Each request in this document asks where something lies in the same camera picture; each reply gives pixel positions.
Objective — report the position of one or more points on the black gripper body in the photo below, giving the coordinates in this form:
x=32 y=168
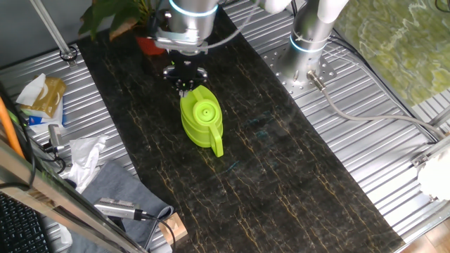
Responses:
x=186 y=68

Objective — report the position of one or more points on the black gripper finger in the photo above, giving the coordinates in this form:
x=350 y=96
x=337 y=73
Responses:
x=181 y=89
x=189 y=87

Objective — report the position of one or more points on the green plastic watering can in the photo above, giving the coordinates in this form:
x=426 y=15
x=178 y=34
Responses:
x=202 y=119

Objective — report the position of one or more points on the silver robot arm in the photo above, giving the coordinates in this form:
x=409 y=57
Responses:
x=306 y=45

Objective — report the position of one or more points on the red plant pot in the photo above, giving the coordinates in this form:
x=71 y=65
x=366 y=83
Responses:
x=149 y=46

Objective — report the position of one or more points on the anthurium plant with broad leaves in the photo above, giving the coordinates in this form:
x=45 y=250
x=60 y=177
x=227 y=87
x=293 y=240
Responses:
x=119 y=14

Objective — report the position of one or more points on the dark marbled table mat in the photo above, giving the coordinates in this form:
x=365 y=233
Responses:
x=263 y=175

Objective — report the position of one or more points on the grey towel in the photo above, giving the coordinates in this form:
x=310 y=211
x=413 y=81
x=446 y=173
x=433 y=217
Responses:
x=116 y=186

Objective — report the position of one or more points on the crumpled white tissue paper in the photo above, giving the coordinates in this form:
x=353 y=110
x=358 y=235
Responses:
x=84 y=158

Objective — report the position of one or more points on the yellow tissue box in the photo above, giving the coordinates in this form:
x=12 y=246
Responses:
x=49 y=96

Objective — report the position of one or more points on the wooden block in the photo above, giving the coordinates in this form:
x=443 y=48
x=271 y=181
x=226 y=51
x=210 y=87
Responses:
x=175 y=226

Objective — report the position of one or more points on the silver support pole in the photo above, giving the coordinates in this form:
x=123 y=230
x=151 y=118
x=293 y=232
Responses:
x=52 y=30

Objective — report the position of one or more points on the blue and white box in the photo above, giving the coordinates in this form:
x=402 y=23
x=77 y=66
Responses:
x=38 y=121

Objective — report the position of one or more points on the orange tube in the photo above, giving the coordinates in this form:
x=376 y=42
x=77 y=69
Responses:
x=8 y=128

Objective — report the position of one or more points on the green marbled sheet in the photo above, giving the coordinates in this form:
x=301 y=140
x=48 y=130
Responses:
x=397 y=42

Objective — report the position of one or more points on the black keyboard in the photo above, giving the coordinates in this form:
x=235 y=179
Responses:
x=17 y=228

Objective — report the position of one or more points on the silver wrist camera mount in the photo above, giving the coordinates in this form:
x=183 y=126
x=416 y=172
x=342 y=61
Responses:
x=183 y=40

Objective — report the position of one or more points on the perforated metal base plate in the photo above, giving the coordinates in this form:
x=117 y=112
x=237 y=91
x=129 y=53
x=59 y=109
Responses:
x=277 y=68

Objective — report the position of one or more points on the small silver camera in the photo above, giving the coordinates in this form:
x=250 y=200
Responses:
x=54 y=135

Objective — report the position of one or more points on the silver finned camera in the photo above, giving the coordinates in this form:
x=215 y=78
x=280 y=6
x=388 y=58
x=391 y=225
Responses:
x=116 y=208

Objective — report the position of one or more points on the aluminium frame bar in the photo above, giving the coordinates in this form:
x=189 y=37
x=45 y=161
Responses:
x=52 y=196

